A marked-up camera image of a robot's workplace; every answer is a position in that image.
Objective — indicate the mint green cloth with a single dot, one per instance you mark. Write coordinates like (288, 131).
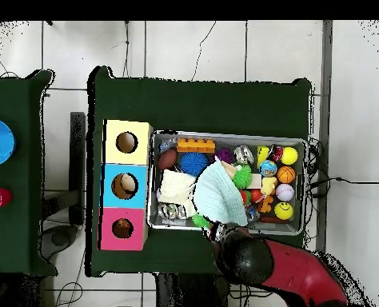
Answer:
(220, 195)

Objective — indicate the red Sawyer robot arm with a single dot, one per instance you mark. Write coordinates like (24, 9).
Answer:
(298, 271)

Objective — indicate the silver mesh bin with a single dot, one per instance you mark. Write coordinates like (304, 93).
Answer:
(292, 228)

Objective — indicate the wooden three-hole box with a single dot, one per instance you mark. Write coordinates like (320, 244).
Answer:
(112, 198)

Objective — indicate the cream cloth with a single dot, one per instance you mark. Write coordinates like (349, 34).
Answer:
(176, 187)

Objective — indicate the green spiky toy with eyes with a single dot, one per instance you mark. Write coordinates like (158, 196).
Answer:
(242, 177)

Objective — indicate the blue spiky rubber ball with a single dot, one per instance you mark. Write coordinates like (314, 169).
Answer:
(192, 163)

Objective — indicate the yellow plush toy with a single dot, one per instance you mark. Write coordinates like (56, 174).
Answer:
(268, 185)

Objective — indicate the yellow smiley ball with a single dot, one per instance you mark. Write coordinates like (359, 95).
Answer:
(284, 211)

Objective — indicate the white baseball toy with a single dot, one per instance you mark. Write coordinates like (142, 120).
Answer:
(284, 192)

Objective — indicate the globe print ball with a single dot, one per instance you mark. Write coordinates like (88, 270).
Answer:
(268, 168)

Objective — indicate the orange building brick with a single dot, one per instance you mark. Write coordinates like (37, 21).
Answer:
(196, 146)

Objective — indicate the orange basketball toy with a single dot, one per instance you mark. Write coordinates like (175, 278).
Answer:
(286, 174)

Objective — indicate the dark green tablecloth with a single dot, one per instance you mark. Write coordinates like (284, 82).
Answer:
(192, 105)
(10, 240)

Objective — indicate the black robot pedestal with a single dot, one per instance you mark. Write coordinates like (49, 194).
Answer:
(189, 294)

